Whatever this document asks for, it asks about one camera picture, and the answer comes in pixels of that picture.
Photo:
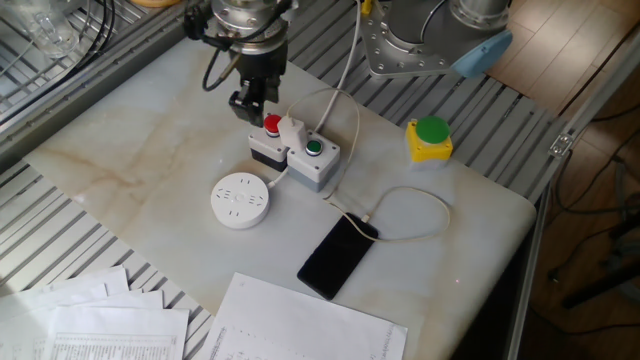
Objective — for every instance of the clear plastic container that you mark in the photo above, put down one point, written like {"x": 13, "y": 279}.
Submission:
{"x": 45, "y": 25}

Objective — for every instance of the white marble board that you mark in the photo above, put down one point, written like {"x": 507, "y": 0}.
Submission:
{"x": 150, "y": 140}

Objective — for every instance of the small green button box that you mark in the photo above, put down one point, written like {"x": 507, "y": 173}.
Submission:
{"x": 315, "y": 170}

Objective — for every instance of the black stand leg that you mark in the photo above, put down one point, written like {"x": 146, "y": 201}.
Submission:
{"x": 605, "y": 285}

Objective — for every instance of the handwritten paper sheet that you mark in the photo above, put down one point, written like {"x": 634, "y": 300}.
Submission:
{"x": 300, "y": 325}

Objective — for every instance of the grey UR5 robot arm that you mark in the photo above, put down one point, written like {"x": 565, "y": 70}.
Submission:
{"x": 425, "y": 20}

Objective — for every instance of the red push button box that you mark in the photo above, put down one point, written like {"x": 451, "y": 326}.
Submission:
{"x": 265, "y": 147}

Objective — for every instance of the aluminium bar with bracket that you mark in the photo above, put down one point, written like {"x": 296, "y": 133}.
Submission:
{"x": 600, "y": 95}

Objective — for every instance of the round white power socket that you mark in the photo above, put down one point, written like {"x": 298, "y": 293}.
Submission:
{"x": 240, "y": 200}

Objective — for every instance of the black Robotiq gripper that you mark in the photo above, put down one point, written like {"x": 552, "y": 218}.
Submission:
{"x": 265, "y": 67}

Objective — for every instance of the black smartphone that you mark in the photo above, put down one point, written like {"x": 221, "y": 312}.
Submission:
{"x": 337, "y": 257}

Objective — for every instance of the grey metal table rail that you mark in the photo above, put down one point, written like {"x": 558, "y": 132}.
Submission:
{"x": 75, "y": 100}

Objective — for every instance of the white paper sheet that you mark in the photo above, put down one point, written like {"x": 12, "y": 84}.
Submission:
{"x": 75, "y": 285}
{"x": 145, "y": 299}

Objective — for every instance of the yellow box large green button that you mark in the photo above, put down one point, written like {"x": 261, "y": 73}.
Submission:
{"x": 427, "y": 147}

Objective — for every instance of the white USB charger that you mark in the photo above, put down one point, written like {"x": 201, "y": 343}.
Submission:
{"x": 292, "y": 132}

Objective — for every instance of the printed table paper sheet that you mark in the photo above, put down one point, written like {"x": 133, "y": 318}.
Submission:
{"x": 115, "y": 335}

